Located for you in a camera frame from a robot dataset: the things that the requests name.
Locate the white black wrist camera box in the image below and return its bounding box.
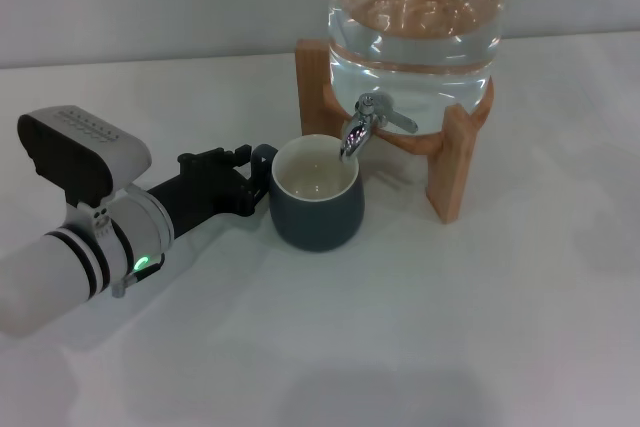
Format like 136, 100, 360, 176
17, 105, 153, 209

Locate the dark teal ceramic mug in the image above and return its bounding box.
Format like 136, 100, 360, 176
251, 133, 367, 253

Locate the wooden dispenser stand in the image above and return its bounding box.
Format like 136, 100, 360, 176
294, 38, 497, 225

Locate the chrome faucet with lever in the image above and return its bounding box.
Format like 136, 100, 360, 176
339, 91, 419, 165

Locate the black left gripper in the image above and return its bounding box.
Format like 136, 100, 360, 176
144, 143, 270, 242

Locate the glass water dispenser jar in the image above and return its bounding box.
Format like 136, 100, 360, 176
326, 0, 506, 137

